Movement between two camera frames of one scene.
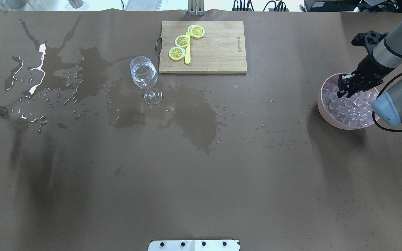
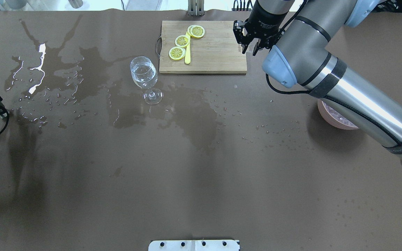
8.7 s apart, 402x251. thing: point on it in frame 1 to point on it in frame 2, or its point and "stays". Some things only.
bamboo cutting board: [221, 50] stays
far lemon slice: [196, 31] stays
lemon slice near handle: [177, 53] stays
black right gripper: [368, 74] to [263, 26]
